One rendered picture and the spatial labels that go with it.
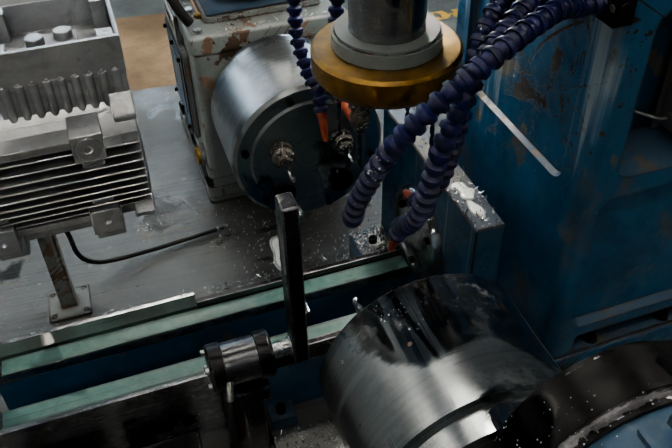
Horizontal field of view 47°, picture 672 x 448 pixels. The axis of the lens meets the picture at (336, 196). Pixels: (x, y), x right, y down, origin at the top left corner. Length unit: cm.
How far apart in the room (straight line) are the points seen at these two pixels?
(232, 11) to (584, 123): 70
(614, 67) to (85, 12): 55
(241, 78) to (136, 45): 231
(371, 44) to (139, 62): 259
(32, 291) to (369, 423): 80
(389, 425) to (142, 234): 83
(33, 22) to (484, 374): 56
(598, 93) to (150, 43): 283
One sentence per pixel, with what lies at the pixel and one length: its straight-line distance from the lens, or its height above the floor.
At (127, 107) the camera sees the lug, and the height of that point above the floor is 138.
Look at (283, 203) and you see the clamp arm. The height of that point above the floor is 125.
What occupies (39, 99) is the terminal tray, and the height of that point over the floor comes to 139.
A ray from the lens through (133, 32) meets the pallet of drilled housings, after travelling 366.
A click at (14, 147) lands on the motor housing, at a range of 77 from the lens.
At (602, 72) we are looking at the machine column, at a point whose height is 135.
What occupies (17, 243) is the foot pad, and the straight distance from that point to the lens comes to 81.
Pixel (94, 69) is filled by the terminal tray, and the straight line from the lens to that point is 76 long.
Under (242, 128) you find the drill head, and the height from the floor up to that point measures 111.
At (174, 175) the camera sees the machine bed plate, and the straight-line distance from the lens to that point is 163.
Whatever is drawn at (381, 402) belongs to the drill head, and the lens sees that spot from 80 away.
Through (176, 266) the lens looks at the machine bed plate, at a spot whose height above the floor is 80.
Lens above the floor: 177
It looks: 40 degrees down
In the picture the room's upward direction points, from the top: 2 degrees counter-clockwise
